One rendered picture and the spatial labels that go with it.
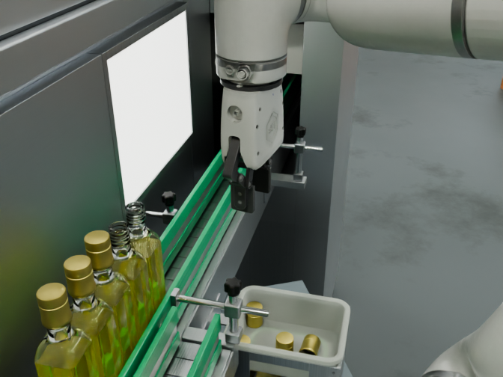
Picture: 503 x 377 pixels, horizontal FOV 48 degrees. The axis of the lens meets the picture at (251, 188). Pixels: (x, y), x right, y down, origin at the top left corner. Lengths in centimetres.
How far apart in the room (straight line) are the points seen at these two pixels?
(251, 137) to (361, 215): 272
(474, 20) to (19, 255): 66
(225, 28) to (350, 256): 245
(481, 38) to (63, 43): 63
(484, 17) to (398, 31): 8
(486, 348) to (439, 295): 224
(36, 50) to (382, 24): 52
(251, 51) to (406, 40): 19
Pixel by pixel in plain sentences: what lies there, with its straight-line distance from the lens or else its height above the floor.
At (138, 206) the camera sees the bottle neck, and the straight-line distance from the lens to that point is 90.
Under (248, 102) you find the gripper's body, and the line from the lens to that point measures 66.
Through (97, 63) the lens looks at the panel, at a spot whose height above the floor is 148.
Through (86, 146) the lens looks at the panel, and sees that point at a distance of 99.
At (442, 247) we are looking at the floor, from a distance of 320.
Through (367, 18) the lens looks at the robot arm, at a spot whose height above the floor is 165.
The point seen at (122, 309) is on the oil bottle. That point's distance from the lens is 85.
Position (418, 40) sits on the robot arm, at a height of 164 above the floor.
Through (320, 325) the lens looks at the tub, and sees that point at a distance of 121.
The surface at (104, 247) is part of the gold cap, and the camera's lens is 79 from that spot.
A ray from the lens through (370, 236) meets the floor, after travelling 319.
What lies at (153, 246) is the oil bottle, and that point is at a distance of 92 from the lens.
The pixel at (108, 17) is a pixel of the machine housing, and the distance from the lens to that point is 106.
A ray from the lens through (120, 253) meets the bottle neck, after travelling 86.
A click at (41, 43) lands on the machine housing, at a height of 155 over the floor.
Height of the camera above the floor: 177
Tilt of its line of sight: 30 degrees down
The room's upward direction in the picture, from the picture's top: straight up
